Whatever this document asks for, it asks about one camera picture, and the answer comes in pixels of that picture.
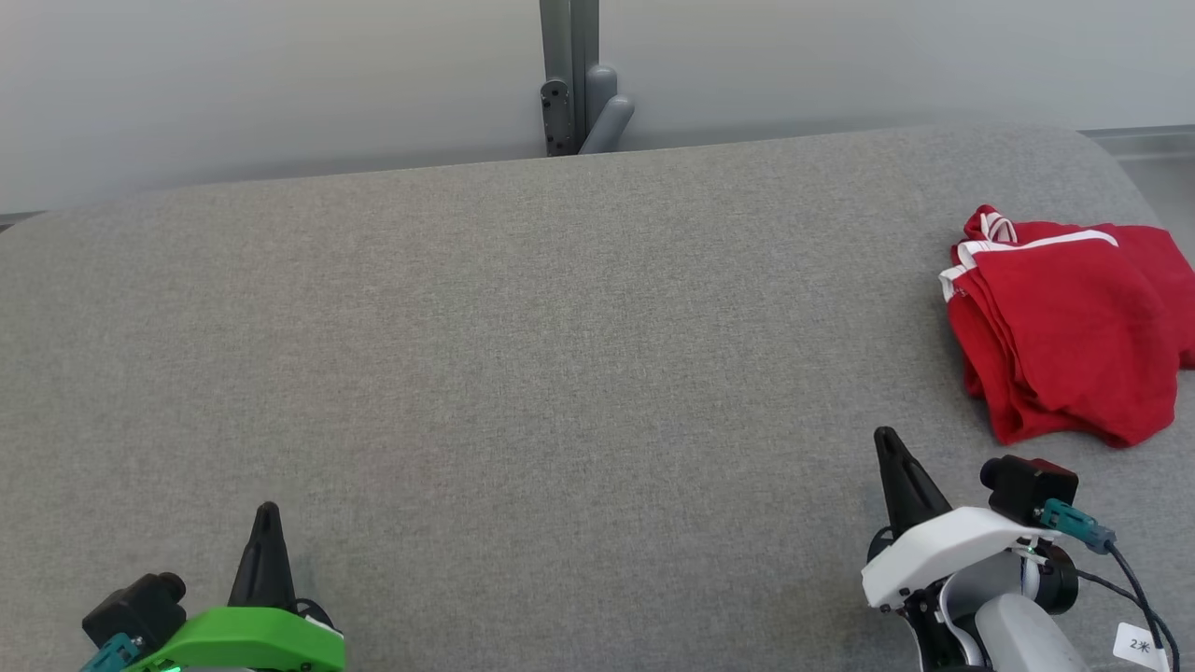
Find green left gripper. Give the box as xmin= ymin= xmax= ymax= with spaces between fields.
xmin=126 ymin=502 xmax=346 ymax=672

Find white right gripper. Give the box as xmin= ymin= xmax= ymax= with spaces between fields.
xmin=861 ymin=427 xmax=1056 ymax=612

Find red shorts with white stripe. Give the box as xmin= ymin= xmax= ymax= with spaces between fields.
xmin=938 ymin=203 xmax=1179 ymax=449

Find red white sports jersey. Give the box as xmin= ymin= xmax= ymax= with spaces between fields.
xmin=1111 ymin=224 xmax=1195 ymax=370

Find grey fabric sofa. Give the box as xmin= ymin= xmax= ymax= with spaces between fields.
xmin=0 ymin=121 xmax=1195 ymax=672

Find right cable with teal connector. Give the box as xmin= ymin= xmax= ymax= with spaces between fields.
xmin=1041 ymin=499 xmax=1182 ymax=672

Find cable with teal connector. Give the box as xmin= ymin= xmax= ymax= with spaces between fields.
xmin=79 ymin=633 xmax=141 ymax=672
xmin=1041 ymin=499 xmax=1182 ymax=672

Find left cable with teal connector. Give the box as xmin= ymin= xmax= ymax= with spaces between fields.
xmin=79 ymin=633 xmax=141 ymax=672

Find white cable tag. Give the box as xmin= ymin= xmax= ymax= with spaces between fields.
xmin=1113 ymin=623 xmax=1168 ymax=669

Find grey metal stand bracket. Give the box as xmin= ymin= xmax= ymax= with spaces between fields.
xmin=540 ymin=0 xmax=636 ymax=157

